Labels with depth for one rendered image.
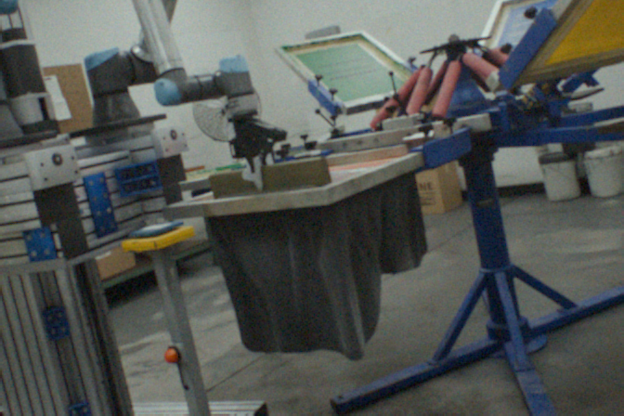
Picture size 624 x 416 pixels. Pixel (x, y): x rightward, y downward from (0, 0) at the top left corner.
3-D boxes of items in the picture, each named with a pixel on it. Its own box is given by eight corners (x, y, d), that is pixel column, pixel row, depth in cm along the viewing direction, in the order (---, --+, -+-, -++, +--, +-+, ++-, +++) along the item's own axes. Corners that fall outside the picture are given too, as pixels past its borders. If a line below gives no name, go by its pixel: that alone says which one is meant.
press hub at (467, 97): (539, 366, 276) (477, 24, 262) (450, 359, 300) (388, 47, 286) (569, 329, 307) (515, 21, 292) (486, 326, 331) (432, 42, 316)
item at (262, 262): (361, 363, 178) (327, 199, 173) (235, 354, 205) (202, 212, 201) (368, 358, 180) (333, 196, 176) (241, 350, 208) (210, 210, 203)
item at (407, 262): (365, 357, 179) (331, 197, 175) (354, 357, 182) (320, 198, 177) (445, 296, 215) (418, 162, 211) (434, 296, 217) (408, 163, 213)
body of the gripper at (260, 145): (251, 157, 195) (240, 114, 194) (273, 152, 190) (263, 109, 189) (232, 162, 189) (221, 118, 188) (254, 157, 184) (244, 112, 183)
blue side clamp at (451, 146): (429, 168, 199) (424, 144, 199) (413, 170, 203) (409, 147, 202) (472, 149, 223) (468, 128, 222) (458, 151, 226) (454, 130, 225)
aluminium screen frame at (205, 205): (328, 204, 162) (325, 188, 162) (164, 220, 198) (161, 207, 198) (469, 147, 224) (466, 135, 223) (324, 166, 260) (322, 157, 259)
